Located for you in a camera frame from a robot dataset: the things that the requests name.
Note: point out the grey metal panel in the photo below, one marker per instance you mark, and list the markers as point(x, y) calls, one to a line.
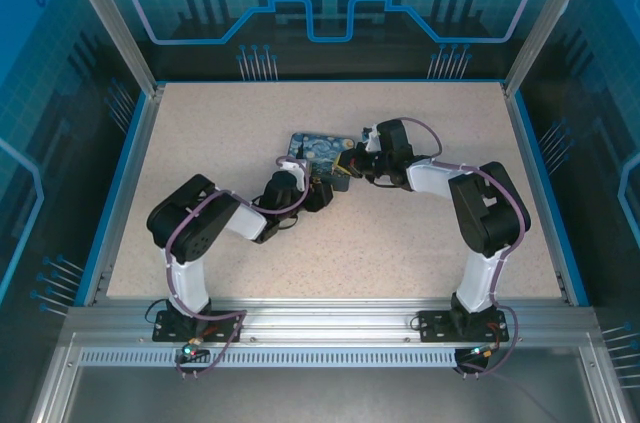
point(325, 395)

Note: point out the starry night print tin box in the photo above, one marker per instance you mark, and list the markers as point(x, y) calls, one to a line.
point(320, 150)

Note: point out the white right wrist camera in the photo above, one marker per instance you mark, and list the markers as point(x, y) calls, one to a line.
point(371, 139)

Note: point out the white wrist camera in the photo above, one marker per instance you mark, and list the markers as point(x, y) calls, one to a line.
point(295, 170)
point(371, 139)

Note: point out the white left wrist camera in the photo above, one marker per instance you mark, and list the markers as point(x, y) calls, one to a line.
point(295, 170)

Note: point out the aluminium front rail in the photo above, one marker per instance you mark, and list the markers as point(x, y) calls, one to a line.
point(325, 315)

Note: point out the aluminium upright post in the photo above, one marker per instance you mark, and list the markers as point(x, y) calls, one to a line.
point(115, 23)
point(547, 23)

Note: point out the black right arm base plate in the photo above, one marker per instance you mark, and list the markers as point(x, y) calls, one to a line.
point(435, 327)

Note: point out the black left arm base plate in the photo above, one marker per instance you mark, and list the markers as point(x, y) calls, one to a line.
point(225, 328)

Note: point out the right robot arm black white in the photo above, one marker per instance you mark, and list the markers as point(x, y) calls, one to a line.
point(492, 208)

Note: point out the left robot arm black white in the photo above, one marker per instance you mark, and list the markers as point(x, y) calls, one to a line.
point(195, 223)

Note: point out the small LED circuit board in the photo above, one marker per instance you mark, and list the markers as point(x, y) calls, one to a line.
point(481, 353)
point(191, 350)

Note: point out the aluminium side rail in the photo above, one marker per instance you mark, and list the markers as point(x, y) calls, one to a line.
point(137, 158)
point(520, 143)

